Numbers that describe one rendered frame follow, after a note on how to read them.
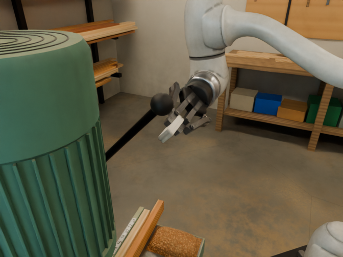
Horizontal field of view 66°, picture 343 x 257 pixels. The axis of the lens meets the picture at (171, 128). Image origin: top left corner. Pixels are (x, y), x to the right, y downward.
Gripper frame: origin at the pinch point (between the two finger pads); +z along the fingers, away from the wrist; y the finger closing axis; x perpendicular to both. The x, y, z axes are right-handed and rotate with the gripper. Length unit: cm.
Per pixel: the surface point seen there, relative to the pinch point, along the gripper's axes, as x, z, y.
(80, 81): 11.2, 22.7, 11.9
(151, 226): -33.8, -7.0, -19.4
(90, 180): 2.1, 23.2, 4.0
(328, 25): 37, -294, -56
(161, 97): 9.3, 10.2, 5.5
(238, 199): -89, -132, -96
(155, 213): -33.1, -11.0, -18.4
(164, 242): -29.9, -3.0, -23.5
